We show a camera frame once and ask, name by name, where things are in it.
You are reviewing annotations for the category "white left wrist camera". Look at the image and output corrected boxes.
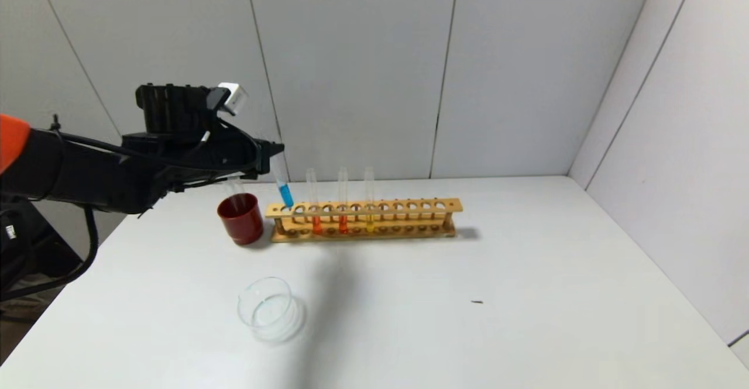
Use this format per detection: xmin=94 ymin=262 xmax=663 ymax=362
xmin=206 ymin=82 xmax=248 ymax=116

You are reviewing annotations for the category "wooden test tube rack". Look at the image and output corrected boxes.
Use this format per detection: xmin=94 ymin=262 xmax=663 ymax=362
xmin=265 ymin=198 xmax=464 ymax=243

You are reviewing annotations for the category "clear glass beaker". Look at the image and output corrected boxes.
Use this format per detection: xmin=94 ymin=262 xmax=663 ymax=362
xmin=236 ymin=277 xmax=307 ymax=344

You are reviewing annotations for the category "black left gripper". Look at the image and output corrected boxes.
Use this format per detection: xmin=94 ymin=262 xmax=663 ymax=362
xmin=211 ymin=127 xmax=284 ymax=180

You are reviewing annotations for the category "dark red plastic cup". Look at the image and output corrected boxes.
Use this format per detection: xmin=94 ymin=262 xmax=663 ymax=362
xmin=217 ymin=192 xmax=265 ymax=246

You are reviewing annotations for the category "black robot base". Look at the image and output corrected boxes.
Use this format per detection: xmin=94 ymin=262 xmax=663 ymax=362
xmin=0 ymin=199 xmax=88 ymax=319

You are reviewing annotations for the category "orange-red pigment glass test tube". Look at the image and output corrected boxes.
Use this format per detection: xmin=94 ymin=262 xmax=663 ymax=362
xmin=337 ymin=166 xmax=350 ymax=235

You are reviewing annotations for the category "yellow pigment glass test tube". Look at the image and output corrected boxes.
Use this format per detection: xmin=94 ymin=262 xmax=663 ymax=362
xmin=363 ymin=166 xmax=376 ymax=233

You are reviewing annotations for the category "red pigment glass test tube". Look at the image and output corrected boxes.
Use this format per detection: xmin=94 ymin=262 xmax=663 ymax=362
xmin=305 ymin=168 xmax=324 ymax=236

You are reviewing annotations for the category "blue pigment glass test tube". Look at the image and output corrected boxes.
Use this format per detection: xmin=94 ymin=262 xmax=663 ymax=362
xmin=268 ymin=154 xmax=295 ymax=209

